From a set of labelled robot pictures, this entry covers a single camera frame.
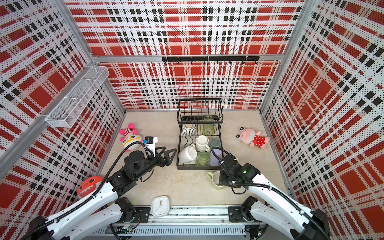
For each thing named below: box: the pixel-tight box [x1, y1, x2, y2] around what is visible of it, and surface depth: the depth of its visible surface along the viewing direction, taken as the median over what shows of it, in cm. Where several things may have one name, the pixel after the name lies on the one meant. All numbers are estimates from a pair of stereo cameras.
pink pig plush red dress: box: [236, 127, 270, 149], surface depth 98 cm
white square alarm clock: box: [151, 195, 170, 219], surface depth 76 cm
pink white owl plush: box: [119, 123, 142, 153], surface depth 99 cm
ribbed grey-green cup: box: [180, 124, 197, 138], surface depth 100 cm
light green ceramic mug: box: [207, 170, 225, 190], surface depth 78 cm
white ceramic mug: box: [178, 143, 198, 164], surface depth 87 cm
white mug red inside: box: [195, 135, 211, 152], surface depth 93 cm
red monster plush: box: [77, 176, 103, 198], surface depth 76 cm
